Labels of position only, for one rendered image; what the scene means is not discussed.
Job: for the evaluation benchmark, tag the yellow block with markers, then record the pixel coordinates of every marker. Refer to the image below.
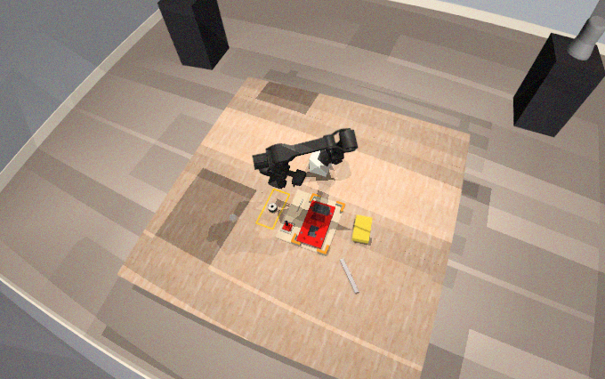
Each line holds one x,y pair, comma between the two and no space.
362,229

